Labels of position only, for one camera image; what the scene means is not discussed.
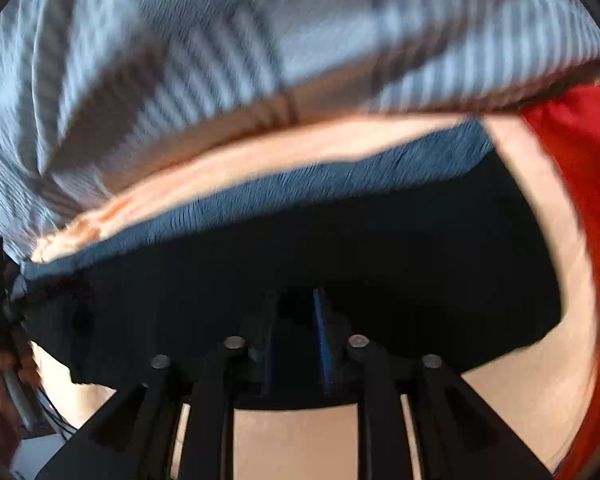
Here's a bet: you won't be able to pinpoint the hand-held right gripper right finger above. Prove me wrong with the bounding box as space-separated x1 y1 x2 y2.
312 287 556 480

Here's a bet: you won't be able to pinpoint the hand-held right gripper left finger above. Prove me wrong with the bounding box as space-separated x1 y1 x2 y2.
35 291 281 480

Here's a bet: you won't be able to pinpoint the black pants with grey waistband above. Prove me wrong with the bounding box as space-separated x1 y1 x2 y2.
22 120 563 411

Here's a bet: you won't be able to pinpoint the person's left hand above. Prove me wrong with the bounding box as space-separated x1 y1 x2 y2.
0 347 42 413

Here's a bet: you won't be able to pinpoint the orange bed sheet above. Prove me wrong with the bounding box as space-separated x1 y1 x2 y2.
30 112 598 480

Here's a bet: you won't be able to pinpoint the grey striped blanket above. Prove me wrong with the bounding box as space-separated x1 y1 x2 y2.
0 0 600 261

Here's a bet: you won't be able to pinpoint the red cloth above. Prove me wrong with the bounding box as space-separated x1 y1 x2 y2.
522 67 600 480

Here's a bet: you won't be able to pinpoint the black cable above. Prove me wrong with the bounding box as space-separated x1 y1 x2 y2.
32 382 81 438

